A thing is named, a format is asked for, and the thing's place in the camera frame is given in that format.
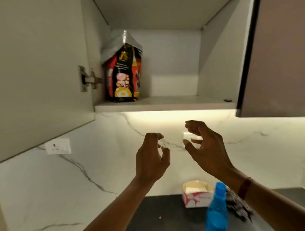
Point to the white wall socket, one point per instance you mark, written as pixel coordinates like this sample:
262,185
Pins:
187,136
58,146

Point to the brown wall cabinet door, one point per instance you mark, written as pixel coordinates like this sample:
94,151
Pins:
276,59

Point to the person's right hand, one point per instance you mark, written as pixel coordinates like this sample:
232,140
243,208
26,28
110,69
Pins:
214,157

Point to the grey wall cabinet body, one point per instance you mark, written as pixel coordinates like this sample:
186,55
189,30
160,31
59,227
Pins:
171,59

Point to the blue water bottle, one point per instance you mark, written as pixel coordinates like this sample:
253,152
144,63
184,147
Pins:
216,214

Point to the person's left hand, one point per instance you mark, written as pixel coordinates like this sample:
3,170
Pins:
150,164

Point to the red wrist band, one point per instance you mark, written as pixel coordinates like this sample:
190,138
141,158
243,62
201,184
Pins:
245,188

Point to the red and white tissue box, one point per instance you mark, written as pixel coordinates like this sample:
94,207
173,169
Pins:
195,197

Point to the red black pet food bag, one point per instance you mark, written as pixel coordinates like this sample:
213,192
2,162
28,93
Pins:
122,76

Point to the dark checked cloth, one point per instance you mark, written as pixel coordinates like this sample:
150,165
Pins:
238,204

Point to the metal cabinet hinge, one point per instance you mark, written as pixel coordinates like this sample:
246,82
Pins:
89,79

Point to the person's left forearm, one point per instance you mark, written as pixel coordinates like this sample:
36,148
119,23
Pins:
119,209

